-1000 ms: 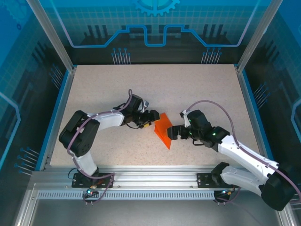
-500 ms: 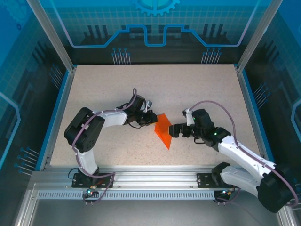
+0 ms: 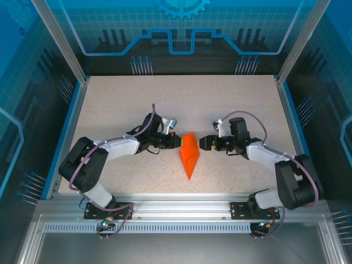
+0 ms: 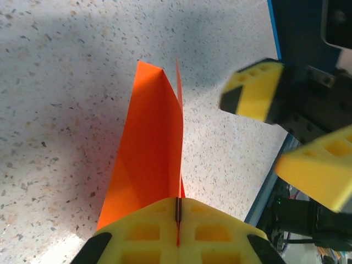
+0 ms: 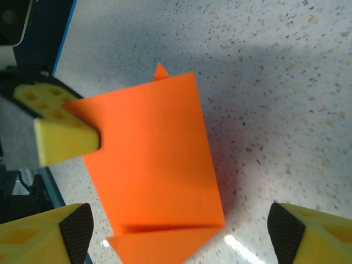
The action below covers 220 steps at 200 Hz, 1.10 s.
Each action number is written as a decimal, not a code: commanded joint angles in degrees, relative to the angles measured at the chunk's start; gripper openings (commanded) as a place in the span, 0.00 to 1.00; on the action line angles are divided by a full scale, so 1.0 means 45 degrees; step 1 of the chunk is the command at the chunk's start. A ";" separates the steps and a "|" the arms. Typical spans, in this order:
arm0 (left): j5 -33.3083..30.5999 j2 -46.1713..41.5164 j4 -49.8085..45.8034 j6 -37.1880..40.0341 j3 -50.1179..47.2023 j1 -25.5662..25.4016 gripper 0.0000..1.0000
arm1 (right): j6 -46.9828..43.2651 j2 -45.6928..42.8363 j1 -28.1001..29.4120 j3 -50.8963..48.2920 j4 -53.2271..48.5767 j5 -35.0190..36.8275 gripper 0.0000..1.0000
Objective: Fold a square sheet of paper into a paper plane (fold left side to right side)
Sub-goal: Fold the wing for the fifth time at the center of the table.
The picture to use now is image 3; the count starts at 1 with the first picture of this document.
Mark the orange paper sheet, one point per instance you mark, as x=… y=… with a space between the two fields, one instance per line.
x=189 y=159

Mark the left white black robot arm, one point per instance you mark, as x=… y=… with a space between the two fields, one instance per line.
x=82 y=167

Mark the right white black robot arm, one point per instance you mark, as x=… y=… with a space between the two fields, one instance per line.
x=294 y=181

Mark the blue table edge strip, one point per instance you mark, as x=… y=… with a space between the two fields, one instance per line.
x=54 y=165
x=298 y=123

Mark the aluminium side rail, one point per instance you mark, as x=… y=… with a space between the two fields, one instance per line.
x=73 y=123
x=291 y=123

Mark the aluminium mounting rail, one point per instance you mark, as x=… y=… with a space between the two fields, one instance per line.
x=178 y=209

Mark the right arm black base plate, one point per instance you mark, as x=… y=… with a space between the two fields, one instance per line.
x=237 y=211

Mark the aluminium frame post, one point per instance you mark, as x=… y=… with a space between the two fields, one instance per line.
x=299 y=46
x=66 y=46

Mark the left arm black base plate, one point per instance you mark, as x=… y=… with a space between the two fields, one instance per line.
x=89 y=214

